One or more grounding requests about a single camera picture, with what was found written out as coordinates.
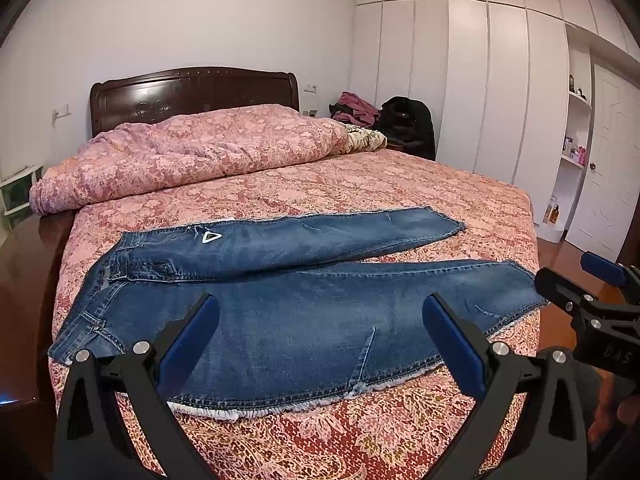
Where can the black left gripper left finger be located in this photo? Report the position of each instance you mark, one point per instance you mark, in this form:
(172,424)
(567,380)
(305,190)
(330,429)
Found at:
(91,439)

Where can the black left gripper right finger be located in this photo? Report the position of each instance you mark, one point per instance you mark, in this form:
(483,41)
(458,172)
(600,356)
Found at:
(549,440)

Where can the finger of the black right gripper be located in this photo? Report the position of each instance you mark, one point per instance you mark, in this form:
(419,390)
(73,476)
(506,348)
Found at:
(603,269)
(561,292)

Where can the blue denim jeans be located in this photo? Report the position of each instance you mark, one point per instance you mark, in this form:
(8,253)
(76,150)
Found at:
(313,309)

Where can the person's right hand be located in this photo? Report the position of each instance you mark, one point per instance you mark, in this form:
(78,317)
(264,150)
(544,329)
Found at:
(611,409)

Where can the amber bottle on shelf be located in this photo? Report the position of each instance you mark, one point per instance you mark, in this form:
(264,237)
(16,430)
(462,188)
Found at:
(554,214)

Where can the white panelled door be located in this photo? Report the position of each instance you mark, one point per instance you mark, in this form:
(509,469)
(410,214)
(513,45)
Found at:
(610,191)

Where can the pink items on shelf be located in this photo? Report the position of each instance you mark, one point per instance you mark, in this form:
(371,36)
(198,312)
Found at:
(574,151)

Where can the red paisley bedspread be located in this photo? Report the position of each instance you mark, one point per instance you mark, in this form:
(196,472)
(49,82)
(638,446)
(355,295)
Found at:
(396,433)

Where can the white built-in wardrobe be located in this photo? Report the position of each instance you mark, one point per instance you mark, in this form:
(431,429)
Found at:
(501,77)

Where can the white bedside cabinet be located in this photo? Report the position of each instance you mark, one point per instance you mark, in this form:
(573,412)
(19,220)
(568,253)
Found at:
(15,195)

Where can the yellow patterned pillow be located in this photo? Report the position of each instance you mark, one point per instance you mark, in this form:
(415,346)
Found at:
(362,139)

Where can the magenta clothes pile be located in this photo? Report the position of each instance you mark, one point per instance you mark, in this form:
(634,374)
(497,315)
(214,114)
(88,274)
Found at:
(351,109)

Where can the pink floral duvet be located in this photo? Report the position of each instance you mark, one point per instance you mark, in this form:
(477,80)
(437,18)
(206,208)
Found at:
(184,149)

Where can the dark wooden headboard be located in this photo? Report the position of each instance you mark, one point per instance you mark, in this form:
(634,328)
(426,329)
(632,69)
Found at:
(154,97)

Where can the dark wooden bed frame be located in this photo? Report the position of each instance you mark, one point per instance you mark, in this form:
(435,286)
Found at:
(31,259)

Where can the white wall socket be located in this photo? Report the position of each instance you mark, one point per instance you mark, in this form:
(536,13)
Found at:
(60,112)

